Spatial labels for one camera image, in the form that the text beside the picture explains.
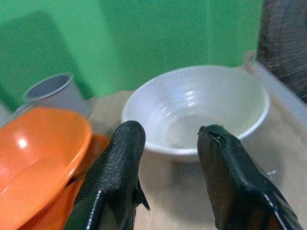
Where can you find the white bowl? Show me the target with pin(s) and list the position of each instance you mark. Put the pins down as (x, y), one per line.
(196, 107)

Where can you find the grey cup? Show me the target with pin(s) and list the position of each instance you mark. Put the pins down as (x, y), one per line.
(54, 94)

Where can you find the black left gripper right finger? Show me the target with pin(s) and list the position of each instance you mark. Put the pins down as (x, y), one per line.
(230, 177)

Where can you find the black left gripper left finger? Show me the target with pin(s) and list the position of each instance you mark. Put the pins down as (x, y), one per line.
(115, 172)

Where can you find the dark brown woven chair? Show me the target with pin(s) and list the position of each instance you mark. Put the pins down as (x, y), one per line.
(284, 40)

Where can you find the orange plate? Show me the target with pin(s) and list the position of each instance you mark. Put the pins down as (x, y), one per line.
(79, 172)

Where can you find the orange bowl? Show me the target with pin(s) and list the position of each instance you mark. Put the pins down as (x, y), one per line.
(40, 155)

